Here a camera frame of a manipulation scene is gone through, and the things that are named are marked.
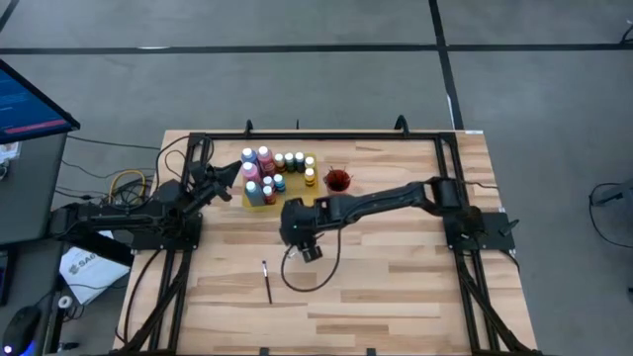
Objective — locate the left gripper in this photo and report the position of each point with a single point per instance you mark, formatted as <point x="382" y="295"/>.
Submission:
<point x="205" y="185"/>

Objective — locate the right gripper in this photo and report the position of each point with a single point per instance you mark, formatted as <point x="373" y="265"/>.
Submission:
<point x="299" y="220"/>

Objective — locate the large pink paint bottle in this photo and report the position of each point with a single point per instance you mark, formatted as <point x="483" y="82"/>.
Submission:
<point x="250" y="171"/>

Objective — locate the large dark teal paint bottle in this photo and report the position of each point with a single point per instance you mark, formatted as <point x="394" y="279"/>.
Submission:
<point x="254" y="193"/>

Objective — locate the small pink paint bottle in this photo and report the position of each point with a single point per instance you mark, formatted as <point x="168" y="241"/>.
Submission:
<point x="267" y="181"/>

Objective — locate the large red paint bottle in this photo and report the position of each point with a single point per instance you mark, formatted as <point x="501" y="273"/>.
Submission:
<point x="266" y="158"/>

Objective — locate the small red paint bottle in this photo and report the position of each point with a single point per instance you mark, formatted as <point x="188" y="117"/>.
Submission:
<point x="269" y="194"/>

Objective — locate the small teal paint bottle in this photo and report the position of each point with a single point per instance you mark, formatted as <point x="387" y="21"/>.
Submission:
<point x="279" y="183"/>

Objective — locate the small orange paint bottle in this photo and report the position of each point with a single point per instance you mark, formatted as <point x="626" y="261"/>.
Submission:
<point x="280" y="162"/>

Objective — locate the small green paint bottle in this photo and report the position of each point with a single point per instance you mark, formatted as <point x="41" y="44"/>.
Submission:
<point x="290" y="162"/>

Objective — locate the red-orange plastic cup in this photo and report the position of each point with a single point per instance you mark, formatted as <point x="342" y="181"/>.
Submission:
<point x="331" y="189"/>

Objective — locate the small blue paint bottle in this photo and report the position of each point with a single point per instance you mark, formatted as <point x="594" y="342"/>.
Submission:
<point x="299" y="161"/>

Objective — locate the small yellow paint bottle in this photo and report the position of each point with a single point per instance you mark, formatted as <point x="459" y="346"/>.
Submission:
<point x="310" y="162"/>
<point x="309" y="176"/>

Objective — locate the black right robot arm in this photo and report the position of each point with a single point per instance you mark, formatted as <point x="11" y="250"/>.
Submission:
<point x="386" y="200"/>

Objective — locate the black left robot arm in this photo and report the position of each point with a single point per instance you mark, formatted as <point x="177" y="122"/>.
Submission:
<point x="118" y="215"/>

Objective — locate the yellow translucent plastic bin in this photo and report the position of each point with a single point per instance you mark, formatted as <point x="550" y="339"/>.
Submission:
<point x="297" y="198"/>

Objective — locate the white paper booklet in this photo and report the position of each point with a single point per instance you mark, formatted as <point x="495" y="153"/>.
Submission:
<point x="91" y="274"/>

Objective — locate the dark gray desk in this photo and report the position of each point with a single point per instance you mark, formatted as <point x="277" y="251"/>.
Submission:
<point x="29" y="188"/>

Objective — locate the white tape roll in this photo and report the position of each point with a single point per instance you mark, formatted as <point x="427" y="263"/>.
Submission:
<point x="65" y="297"/>

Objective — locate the white table sticker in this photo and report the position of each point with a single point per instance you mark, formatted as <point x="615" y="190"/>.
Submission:
<point x="474" y="131"/>

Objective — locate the computer monitor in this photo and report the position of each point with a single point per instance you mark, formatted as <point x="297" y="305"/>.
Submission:
<point x="25" y="106"/>

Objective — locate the white paper note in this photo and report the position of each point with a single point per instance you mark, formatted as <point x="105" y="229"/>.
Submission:
<point x="9" y="152"/>

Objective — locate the black keyboard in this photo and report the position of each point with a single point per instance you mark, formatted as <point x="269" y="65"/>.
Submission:
<point x="3" y="277"/>

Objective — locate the black computer mouse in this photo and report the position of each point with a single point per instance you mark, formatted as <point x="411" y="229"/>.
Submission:
<point x="20" y="329"/>

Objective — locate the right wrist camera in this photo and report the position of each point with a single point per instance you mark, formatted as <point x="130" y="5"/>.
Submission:
<point x="311" y="253"/>

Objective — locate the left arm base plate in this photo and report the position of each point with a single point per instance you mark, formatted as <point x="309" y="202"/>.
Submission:
<point x="148" y="242"/>

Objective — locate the black edge bracket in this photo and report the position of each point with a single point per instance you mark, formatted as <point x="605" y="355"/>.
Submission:
<point x="371" y="352"/>
<point x="264" y="352"/>

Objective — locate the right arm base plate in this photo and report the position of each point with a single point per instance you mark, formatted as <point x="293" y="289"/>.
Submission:
<point x="497" y="237"/>

